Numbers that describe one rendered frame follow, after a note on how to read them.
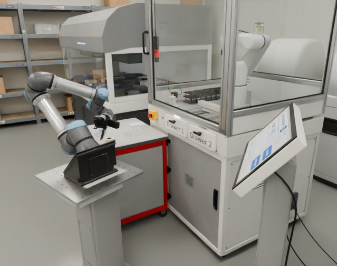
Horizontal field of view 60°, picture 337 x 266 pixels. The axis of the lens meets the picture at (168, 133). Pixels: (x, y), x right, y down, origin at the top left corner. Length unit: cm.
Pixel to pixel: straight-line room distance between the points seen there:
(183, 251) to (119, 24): 194
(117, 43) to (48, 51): 344
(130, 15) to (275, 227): 211
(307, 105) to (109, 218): 153
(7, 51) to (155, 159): 426
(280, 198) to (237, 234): 91
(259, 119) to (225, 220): 70
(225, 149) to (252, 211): 61
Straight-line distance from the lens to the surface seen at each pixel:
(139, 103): 289
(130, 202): 238
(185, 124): 204
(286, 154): 107
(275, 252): 151
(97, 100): 199
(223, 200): 194
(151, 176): 236
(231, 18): 165
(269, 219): 141
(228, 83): 168
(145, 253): 231
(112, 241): 196
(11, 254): 259
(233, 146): 180
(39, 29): 562
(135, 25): 281
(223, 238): 211
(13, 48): 603
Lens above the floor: 153
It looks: 19 degrees down
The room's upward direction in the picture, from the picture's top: 1 degrees counter-clockwise
